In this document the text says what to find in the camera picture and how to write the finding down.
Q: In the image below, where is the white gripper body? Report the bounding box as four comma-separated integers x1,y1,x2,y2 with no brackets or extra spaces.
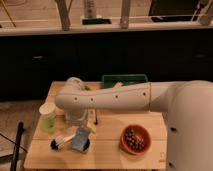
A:
65,109,88,126

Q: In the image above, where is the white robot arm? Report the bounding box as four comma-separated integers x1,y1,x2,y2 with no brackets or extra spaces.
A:
55,77,213,171

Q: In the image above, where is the green plastic cup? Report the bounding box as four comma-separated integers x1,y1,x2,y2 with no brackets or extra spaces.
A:
39,102,56,133

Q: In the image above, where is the metal cup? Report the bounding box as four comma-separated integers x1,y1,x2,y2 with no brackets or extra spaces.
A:
76,139,90,153

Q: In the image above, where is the yellow block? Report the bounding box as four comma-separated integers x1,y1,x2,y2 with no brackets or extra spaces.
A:
86,111,96,134

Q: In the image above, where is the white dish brush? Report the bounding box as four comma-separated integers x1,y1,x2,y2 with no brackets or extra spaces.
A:
50,134,74,150

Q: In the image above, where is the green plastic tray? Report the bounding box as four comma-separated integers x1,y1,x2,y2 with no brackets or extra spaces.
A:
101,74,148,88

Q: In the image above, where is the wooden table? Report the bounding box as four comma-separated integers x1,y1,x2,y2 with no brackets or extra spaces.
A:
23,80,168,171

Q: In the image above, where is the orange bowl with berries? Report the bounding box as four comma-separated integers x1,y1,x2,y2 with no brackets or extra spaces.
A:
119,125,151,156

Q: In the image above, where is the black pole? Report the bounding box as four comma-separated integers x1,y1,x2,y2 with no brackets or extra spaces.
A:
10,122,24,171

